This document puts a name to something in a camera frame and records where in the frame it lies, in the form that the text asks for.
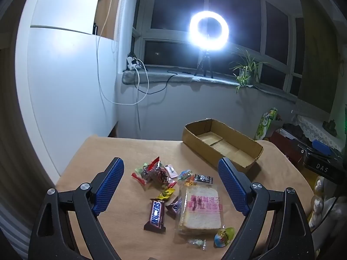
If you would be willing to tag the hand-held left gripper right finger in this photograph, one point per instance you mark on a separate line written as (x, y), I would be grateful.
(233, 187)

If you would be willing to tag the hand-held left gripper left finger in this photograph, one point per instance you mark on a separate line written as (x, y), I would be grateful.
(108, 184)

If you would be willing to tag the black candy packet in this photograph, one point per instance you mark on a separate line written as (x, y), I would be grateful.
(203, 178)

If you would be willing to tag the sliced bread packet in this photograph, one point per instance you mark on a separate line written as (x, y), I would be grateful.
(200, 211)

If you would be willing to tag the green jelly cup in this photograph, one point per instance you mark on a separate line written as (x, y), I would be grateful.
(223, 237)

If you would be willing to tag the brown chocolate bar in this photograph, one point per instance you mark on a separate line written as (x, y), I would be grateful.
(156, 215)
(174, 207)

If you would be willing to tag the yellow candy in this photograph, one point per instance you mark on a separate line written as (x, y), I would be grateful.
(166, 193)

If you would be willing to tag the green wrapped candy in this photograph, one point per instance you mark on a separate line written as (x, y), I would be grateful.
(140, 169)

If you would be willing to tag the beige tablecloth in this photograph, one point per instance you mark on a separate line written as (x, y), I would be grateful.
(122, 146)

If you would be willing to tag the blue jelly cup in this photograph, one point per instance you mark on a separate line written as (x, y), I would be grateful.
(185, 174)

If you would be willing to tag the clear packet of dark snack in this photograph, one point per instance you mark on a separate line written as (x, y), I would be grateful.
(158, 177)

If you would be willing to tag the small red candy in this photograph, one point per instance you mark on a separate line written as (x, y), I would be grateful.
(170, 184)

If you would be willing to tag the white small snack packet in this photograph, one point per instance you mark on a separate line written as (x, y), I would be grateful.
(170, 170)

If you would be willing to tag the red cardboard box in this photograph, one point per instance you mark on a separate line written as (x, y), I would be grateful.
(287, 149)

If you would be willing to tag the clear small candy packet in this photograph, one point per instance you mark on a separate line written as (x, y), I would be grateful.
(197, 243)

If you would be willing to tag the green printed carton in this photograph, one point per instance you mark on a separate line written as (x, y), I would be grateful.
(264, 124)

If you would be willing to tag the white plush bag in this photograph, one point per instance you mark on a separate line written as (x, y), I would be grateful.
(322, 203)

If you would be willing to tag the black case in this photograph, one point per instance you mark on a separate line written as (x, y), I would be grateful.
(322, 168)

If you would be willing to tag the blue oblong case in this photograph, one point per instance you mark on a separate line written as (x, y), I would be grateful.
(321, 146)

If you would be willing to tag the white lace cloth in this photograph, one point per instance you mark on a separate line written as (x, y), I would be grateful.
(311, 128)

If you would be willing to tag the grey ribbed panel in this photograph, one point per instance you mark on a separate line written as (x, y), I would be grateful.
(13, 227)

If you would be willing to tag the dark figurine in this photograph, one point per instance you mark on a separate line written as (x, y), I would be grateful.
(329, 126)

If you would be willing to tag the potted spider plant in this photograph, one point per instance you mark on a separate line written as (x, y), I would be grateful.
(245, 73)

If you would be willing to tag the white power strip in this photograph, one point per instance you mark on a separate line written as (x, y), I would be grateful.
(131, 62)

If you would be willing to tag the black tripod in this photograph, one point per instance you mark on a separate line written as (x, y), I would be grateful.
(206, 62)

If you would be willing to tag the dark curtain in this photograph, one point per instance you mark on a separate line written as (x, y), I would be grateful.
(320, 59)

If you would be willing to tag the black bottle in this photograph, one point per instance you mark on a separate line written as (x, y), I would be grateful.
(95, 29)

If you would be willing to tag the white window frame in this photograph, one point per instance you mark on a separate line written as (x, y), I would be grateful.
(162, 37)

